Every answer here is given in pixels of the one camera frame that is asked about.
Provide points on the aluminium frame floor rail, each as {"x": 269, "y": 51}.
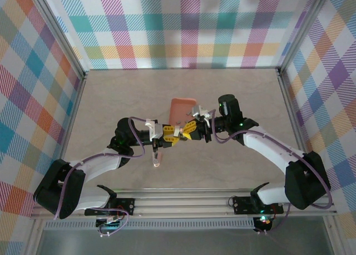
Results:
{"x": 74, "y": 113}
{"x": 291, "y": 113}

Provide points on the orange plastic tray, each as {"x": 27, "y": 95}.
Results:
{"x": 179, "y": 110}

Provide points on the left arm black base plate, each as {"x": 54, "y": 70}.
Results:
{"x": 128, "y": 205}

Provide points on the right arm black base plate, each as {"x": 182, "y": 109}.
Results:
{"x": 242, "y": 205}

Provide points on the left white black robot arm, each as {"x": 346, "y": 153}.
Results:
{"x": 97, "y": 162}

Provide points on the aluminium mounting rail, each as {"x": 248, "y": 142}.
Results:
{"x": 180, "y": 203}

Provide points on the aluminium frame upright post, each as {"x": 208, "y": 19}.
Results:
{"x": 59, "y": 30}
{"x": 302, "y": 30}

